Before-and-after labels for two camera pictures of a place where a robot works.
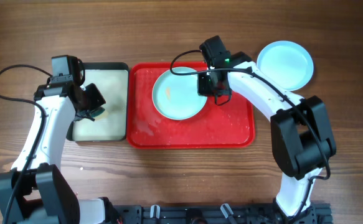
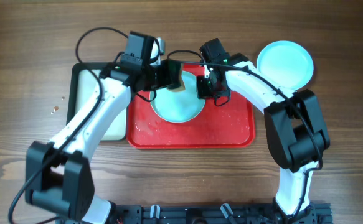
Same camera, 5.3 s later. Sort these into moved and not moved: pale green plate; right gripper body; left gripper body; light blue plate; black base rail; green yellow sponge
Moved: green yellow sponge; left gripper body
Not moved: black base rail; pale green plate; light blue plate; right gripper body
